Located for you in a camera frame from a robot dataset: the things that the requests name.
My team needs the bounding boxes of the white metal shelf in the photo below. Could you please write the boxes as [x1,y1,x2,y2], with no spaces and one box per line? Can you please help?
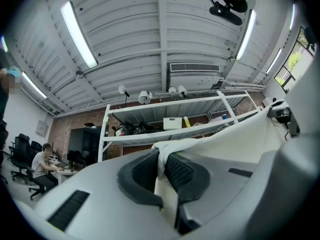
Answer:
[97,90,261,163]

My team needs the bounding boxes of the white plastic box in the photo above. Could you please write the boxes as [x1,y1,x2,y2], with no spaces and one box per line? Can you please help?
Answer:
[162,117,183,132]

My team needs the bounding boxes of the white clothes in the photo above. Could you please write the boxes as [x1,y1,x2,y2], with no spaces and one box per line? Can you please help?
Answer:
[151,106,292,229]

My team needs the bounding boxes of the black framed window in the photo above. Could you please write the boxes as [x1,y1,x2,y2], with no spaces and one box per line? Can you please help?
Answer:
[274,25,316,94]

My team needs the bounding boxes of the black television screen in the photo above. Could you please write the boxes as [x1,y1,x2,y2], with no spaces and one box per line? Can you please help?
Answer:
[67,125,110,160]

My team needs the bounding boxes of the black office chair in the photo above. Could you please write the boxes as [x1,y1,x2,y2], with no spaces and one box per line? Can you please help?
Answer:
[9,133,32,182]
[26,166,48,201]
[29,140,43,155]

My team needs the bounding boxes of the white ceiling air conditioner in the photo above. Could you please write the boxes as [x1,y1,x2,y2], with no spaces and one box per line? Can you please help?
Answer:
[168,62,225,86]

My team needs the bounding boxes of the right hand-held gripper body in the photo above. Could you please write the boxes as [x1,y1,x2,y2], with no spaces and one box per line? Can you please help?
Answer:
[266,99,301,138]

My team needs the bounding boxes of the white desk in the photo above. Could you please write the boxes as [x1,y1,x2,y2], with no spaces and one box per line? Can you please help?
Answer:
[51,167,78,185]

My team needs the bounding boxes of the ceiling light tube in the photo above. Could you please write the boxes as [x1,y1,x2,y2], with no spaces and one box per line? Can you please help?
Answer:
[234,8,258,61]
[60,0,99,69]
[265,48,283,74]
[21,71,48,100]
[289,3,297,31]
[0,35,9,53]

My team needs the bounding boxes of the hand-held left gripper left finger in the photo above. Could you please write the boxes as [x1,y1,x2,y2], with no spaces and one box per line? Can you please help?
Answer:
[116,148,164,208]

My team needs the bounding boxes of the grey wall panel box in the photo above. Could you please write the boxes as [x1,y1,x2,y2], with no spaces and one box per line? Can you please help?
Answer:
[35,119,49,136]

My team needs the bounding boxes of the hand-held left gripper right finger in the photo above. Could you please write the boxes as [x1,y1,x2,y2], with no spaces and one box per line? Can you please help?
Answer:
[164,152,211,236]

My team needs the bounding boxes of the black head-worn camera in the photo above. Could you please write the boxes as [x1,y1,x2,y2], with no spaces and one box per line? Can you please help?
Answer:
[198,0,249,27]

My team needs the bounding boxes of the pile of black equipment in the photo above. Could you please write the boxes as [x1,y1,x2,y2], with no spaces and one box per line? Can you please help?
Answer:
[112,120,156,137]

